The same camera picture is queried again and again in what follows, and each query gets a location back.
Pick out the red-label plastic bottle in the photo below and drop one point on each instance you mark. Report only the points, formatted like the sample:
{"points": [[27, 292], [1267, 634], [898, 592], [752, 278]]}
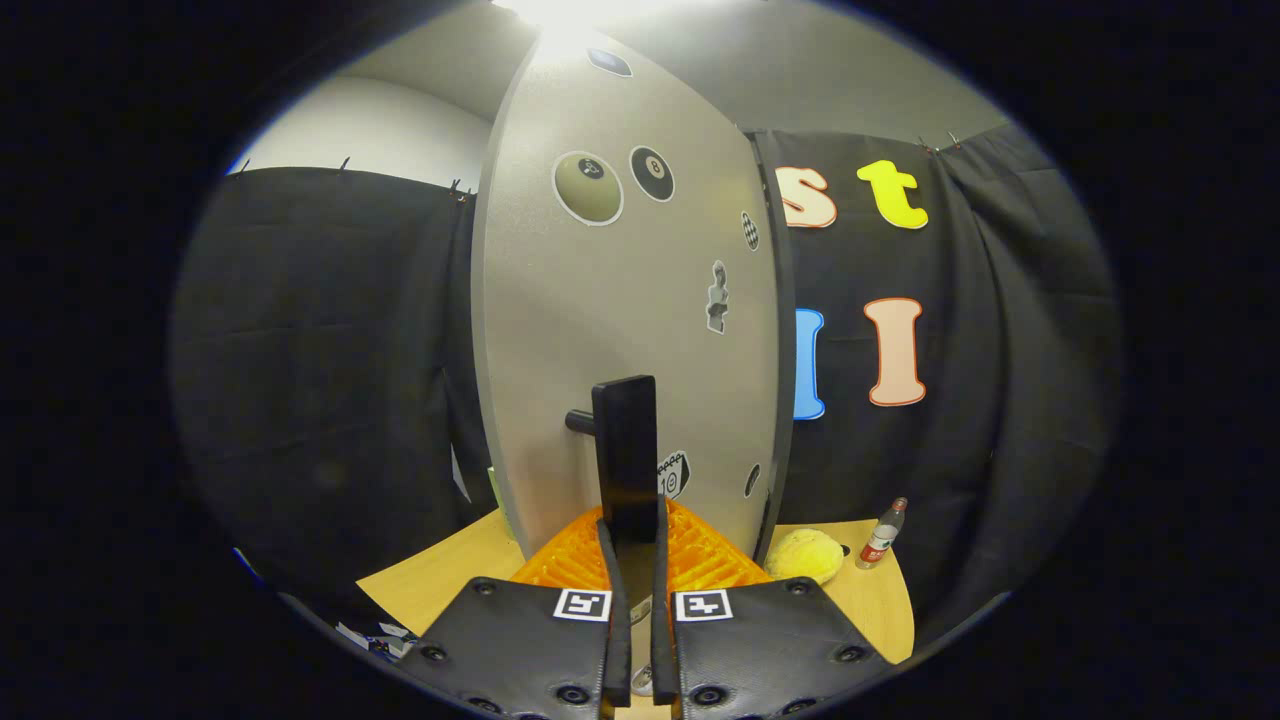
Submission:
{"points": [[880, 540]]}

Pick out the yellow plush toy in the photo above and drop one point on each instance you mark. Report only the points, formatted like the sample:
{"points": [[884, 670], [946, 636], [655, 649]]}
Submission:
{"points": [[805, 557]]}

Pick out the black backdrop cloth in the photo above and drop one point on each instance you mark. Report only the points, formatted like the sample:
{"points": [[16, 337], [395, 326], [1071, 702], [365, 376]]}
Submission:
{"points": [[300, 350]]}

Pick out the large ceiling light panel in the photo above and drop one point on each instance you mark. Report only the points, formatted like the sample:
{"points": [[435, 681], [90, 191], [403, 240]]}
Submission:
{"points": [[580, 10]]}

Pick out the white paper sheet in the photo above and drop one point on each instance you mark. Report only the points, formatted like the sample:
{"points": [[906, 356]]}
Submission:
{"points": [[459, 475]]}

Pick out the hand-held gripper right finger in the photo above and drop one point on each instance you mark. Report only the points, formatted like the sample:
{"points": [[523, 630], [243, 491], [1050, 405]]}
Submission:
{"points": [[664, 650]]}

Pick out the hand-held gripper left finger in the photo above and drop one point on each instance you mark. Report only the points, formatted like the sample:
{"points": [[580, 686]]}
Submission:
{"points": [[618, 640]]}

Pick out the grey shoe cabinet door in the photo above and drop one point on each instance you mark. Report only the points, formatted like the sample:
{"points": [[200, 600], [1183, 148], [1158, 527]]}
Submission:
{"points": [[600, 330]]}

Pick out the blue white printed papers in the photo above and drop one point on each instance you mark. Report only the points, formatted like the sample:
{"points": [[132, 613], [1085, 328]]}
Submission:
{"points": [[385, 640]]}

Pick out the grey shoe cabinet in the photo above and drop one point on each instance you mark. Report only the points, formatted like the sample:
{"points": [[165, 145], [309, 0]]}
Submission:
{"points": [[787, 280]]}

